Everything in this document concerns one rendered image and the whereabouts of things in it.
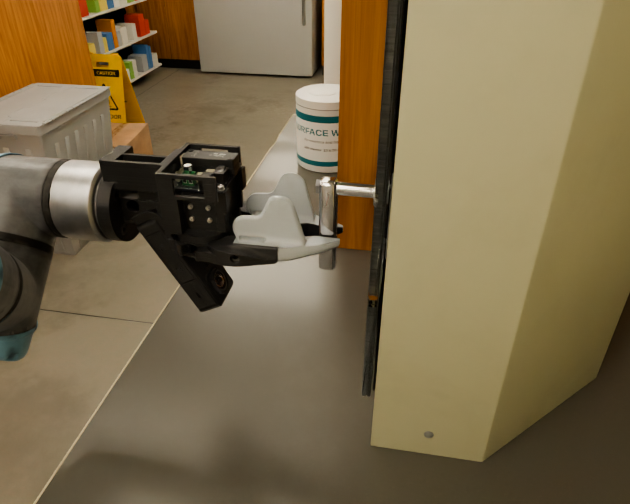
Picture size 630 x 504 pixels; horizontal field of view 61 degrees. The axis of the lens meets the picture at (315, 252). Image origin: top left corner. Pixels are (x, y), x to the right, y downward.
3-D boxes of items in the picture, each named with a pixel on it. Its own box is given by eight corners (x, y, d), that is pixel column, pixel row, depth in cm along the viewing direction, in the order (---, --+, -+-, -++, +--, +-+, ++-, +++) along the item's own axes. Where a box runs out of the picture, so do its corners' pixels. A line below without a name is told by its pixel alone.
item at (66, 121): (125, 147, 285) (112, 85, 267) (60, 198, 235) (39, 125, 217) (53, 142, 291) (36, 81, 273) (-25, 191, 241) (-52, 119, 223)
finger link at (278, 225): (333, 209, 42) (223, 196, 44) (332, 271, 45) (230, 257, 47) (341, 192, 45) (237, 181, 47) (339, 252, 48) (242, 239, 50)
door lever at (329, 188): (372, 279, 48) (375, 263, 50) (379, 183, 43) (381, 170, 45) (313, 273, 49) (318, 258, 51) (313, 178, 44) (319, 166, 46)
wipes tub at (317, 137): (360, 151, 120) (363, 84, 112) (353, 175, 110) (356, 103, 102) (303, 147, 122) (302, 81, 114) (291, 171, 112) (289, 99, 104)
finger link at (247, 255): (271, 257, 44) (174, 243, 46) (272, 272, 45) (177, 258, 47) (288, 229, 48) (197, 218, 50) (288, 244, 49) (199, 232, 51)
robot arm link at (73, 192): (62, 253, 50) (106, 212, 57) (107, 258, 49) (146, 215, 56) (39, 179, 46) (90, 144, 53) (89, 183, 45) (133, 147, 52)
